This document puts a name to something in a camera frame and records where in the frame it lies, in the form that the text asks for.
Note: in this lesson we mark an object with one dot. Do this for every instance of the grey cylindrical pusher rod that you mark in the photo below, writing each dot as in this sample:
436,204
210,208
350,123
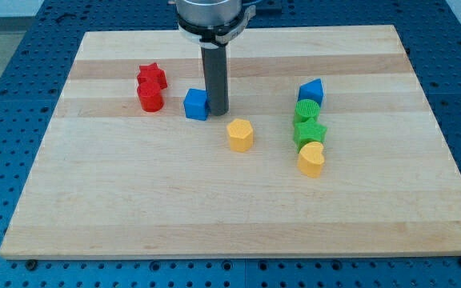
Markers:
215,76

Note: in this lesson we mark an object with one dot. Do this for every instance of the blue cube block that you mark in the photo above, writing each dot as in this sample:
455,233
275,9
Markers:
195,105

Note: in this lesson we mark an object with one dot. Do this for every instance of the red star block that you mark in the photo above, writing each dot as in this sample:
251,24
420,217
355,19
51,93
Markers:
152,73

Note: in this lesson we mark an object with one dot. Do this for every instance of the red cylinder block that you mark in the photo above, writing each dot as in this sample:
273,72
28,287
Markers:
150,97

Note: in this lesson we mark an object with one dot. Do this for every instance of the yellow hexagon block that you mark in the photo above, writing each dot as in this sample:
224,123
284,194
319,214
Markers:
240,135

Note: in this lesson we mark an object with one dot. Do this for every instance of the blue pentagon block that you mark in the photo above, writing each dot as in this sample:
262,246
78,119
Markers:
312,90

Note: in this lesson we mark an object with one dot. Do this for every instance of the green cylinder block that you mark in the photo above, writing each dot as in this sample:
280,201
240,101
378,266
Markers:
306,109

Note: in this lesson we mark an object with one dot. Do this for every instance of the green star block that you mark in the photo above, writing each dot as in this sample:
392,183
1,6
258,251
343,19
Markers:
308,131

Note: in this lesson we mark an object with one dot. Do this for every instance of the yellow heart block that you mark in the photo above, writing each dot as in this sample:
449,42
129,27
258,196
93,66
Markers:
311,159

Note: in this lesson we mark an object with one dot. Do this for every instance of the wooden board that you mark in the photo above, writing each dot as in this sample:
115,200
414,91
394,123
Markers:
112,181

